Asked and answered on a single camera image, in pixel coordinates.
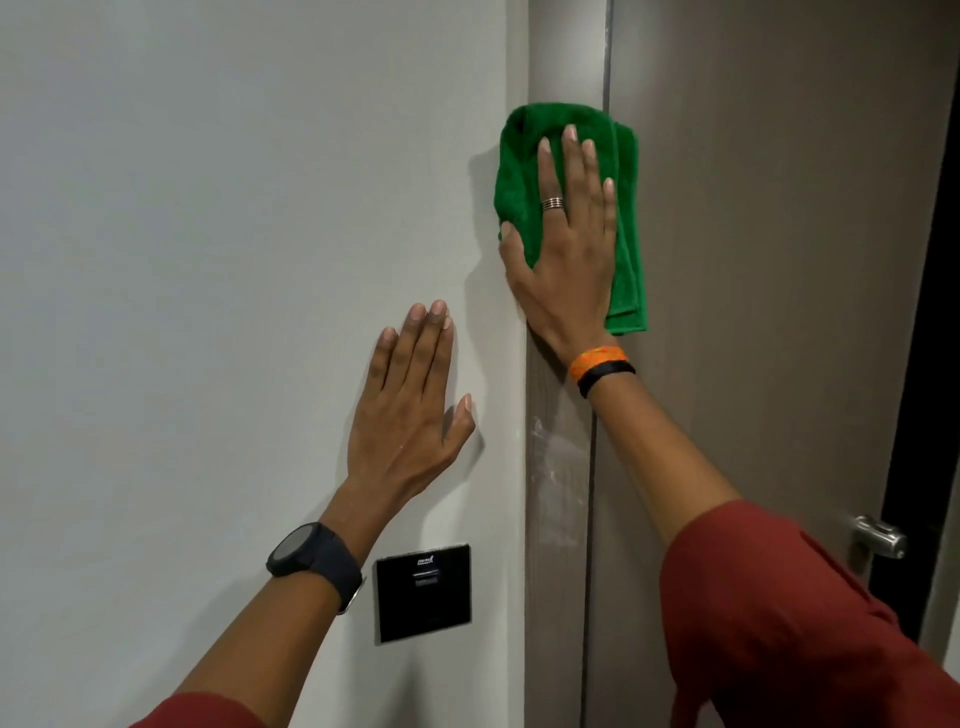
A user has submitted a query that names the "green microfiber cloth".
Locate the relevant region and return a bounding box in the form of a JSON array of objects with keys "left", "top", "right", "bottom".
[{"left": 493, "top": 102, "right": 648, "bottom": 336}]

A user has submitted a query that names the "person's right forearm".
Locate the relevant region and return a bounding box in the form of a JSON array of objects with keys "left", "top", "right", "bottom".
[{"left": 588, "top": 371, "right": 742, "bottom": 549}]

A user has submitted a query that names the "red sleeve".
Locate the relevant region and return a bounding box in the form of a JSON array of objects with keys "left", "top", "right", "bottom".
[
  {"left": 659, "top": 499, "right": 960, "bottom": 728},
  {"left": 129, "top": 692, "right": 267, "bottom": 728}
]

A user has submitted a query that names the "red left sleeve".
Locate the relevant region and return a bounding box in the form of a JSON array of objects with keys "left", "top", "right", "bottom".
[{"left": 129, "top": 692, "right": 267, "bottom": 728}]

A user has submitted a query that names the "person's left forearm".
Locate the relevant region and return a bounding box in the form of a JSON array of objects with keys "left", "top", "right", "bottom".
[{"left": 174, "top": 480, "right": 406, "bottom": 728}]

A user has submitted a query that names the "person's left hand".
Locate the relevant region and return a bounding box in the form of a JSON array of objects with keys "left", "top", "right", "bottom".
[{"left": 346, "top": 300, "right": 477, "bottom": 510}]

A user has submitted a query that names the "silver door handle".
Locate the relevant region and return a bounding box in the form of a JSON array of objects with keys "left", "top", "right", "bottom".
[{"left": 852, "top": 514, "right": 909, "bottom": 561}]

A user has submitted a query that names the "grey door frame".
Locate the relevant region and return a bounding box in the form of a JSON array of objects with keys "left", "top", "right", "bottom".
[{"left": 523, "top": 0, "right": 610, "bottom": 728}]

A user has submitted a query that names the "black wall switch panel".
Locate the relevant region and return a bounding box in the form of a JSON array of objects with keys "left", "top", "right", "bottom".
[{"left": 374, "top": 544, "right": 473, "bottom": 645}]

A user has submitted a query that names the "grey wooden door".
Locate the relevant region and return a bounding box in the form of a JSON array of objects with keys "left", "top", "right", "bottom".
[{"left": 583, "top": 0, "right": 960, "bottom": 728}]

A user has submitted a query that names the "black wristband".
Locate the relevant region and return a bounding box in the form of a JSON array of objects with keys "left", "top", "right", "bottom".
[{"left": 576, "top": 360, "right": 637, "bottom": 399}]

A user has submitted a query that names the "black wristwatch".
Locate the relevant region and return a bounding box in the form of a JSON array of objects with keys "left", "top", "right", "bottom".
[{"left": 265, "top": 522, "right": 366, "bottom": 615}]

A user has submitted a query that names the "red right sleeve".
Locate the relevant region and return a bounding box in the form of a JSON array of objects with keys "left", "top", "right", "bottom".
[{"left": 659, "top": 499, "right": 960, "bottom": 728}]

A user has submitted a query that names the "person's right hand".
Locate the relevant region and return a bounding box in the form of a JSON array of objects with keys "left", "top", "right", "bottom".
[{"left": 498, "top": 123, "right": 619, "bottom": 366}]

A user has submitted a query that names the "orange wristband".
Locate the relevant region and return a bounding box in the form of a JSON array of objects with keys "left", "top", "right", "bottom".
[{"left": 567, "top": 345, "right": 629, "bottom": 384}]

